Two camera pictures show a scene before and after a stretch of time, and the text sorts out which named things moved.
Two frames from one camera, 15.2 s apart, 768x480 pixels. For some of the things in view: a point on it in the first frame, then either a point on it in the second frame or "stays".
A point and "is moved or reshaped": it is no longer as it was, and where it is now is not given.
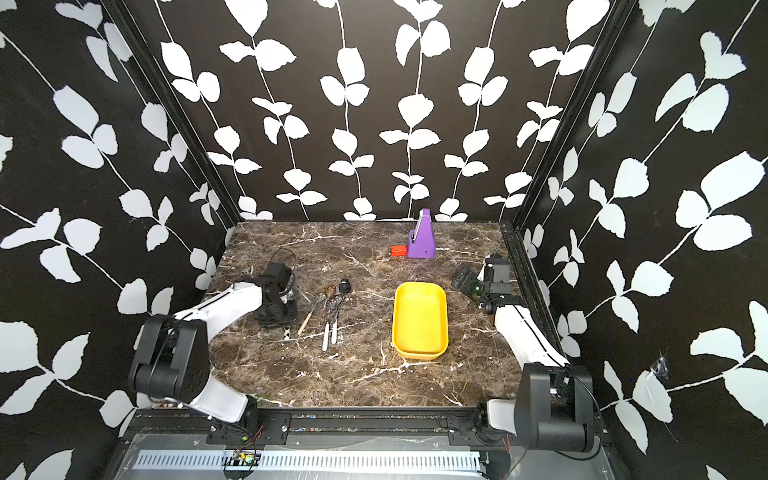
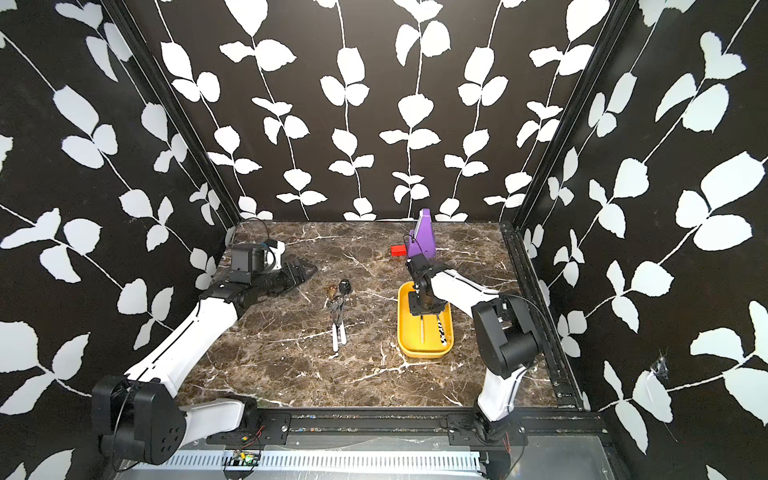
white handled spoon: (326, 334) is moved or reshaped
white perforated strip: (304, 459) stays
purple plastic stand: (421, 240) stays
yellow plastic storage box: (420, 327) stays
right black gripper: (467, 286) -> (415, 308)
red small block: (398, 250) stays
